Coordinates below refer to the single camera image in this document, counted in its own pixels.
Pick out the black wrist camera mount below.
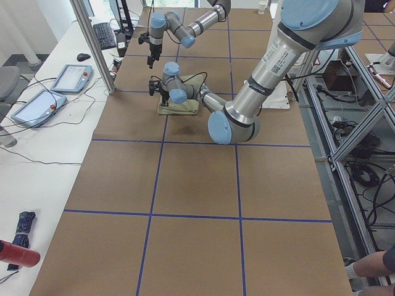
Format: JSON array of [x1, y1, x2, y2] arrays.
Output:
[[149, 80, 161, 96], [138, 31, 151, 45]]

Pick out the folded dark blue umbrella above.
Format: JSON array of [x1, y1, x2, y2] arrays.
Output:
[[7, 212, 36, 271]]

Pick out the near teach pendant tablet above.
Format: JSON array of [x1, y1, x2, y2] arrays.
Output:
[[11, 89, 67, 128]]

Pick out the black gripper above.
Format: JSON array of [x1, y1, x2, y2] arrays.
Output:
[[160, 89, 170, 107], [147, 43, 162, 69]]

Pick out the paper cup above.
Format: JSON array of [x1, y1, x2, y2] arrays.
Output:
[[258, 0, 267, 15]]

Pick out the olive green long-sleeve shirt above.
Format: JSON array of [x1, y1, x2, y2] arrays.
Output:
[[157, 72, 206, 115]]

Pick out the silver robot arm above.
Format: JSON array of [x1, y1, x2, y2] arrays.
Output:
[[159, 1, 365, 144], [138, 0, 231, 68]]

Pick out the red cylindrical bottle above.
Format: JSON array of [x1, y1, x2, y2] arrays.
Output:
[[1, 240, 41, 268]]

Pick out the person legs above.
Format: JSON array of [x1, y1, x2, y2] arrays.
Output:
[[345, 247, 394, 296]]

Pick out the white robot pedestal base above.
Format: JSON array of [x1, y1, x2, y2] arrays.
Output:
[[243, 0, 309, 110]]

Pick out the black keyboard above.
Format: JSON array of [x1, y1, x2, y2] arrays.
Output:
[[93, 22, 116, 50]]

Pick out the black computer mouse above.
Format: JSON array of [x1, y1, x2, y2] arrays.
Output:
[[77, 53, 91, 62]]

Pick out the far teach pendant tablet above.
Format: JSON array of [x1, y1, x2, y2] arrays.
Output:
[[51, 64, 93, 94]]

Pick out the teach pendant tablet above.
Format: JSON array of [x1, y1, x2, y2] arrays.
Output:
[[11, 89, 67, 128], [51, 64, 93, 94]]

